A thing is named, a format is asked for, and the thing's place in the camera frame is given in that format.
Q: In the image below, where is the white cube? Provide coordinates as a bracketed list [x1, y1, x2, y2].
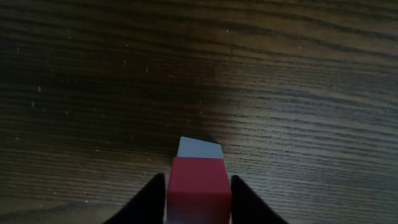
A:
[176, 136, 224, 160]

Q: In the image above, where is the red cube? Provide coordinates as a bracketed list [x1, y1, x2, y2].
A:
[165, 156, 233, 224]

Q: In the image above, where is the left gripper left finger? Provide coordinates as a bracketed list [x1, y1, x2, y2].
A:
[102, 172, 167, 224]

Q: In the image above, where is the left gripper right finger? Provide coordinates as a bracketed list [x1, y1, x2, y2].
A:
[230, 174, 290, 224]

